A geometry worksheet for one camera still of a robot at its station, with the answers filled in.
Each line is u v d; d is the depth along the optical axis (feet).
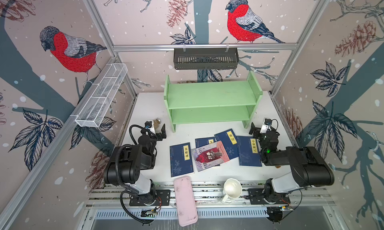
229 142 3.03
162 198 2.40
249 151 2.91
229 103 2.60
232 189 2.48
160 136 2.67
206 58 3.42
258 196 2.40
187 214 2.22
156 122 3.27
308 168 1.49
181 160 2.80
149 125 2.50
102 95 2.59
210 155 2.82
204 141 3.04
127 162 1.50
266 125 2.55
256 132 2.72
